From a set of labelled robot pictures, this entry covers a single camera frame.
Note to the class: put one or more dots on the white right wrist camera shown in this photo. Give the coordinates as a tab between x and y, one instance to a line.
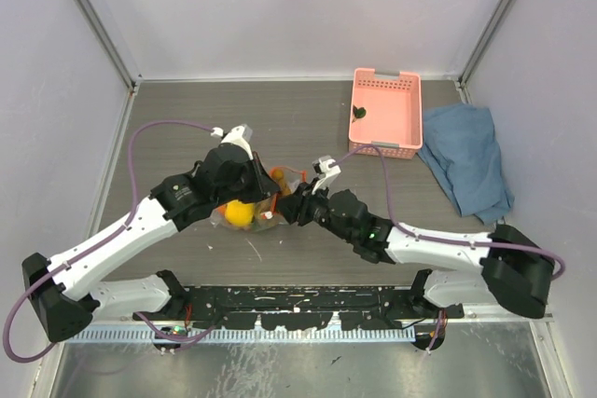
327	170

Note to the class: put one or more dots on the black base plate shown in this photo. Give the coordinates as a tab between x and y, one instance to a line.
300	308

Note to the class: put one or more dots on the clear zip bag orange zipper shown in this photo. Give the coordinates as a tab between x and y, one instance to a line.
265	216

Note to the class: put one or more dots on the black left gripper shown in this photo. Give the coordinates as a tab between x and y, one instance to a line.
268	185

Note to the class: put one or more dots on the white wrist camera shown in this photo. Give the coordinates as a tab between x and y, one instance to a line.
239	136
327	170

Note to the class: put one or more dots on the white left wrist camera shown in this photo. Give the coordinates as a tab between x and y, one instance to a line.
239	136

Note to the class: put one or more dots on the aluminium front rail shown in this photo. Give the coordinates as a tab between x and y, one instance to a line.
163	293

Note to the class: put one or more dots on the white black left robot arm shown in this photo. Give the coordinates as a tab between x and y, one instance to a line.
72	291

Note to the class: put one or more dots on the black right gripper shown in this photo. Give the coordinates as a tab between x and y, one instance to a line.
290	204

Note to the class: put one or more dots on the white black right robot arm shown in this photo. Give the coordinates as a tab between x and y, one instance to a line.
501	266

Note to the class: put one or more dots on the small green leaf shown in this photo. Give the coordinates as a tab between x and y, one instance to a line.
359	112

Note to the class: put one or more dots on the blue cloth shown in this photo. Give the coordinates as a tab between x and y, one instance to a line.
462	152

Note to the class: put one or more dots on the white slotted cable duct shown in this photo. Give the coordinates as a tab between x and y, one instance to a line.
333	334

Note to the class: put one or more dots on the yellow lemon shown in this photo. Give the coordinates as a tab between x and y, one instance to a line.
239	214

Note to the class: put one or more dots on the pink plastic basket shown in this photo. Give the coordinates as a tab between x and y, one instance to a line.
393	124

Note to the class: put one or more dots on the brown longan bunch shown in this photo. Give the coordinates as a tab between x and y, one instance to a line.
278	175

